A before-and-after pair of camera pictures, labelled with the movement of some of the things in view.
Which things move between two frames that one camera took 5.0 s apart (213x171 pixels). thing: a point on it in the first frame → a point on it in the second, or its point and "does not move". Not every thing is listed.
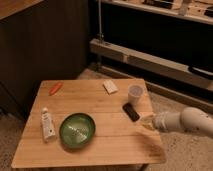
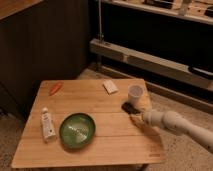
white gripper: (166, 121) → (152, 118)
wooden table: (89, 123) does not move
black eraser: (131, 111) does not move
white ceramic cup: (135, 94) does not move
